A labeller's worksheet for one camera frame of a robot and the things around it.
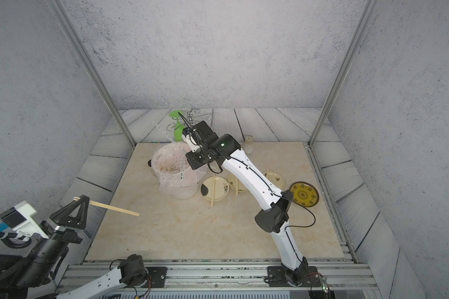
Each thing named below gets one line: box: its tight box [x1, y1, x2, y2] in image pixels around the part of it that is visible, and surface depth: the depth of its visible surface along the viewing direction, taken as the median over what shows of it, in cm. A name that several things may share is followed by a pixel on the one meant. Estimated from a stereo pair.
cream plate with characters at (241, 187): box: [228, 172, 249, 192], surface depth 101 cm
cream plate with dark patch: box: [200, 176, 231, 202], surface depth 101 cm
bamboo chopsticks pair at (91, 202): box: [72, 196, 140, 217], surface depth 54 cm
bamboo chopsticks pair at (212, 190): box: [210, 175, 216, 207], surface depth 101 cm
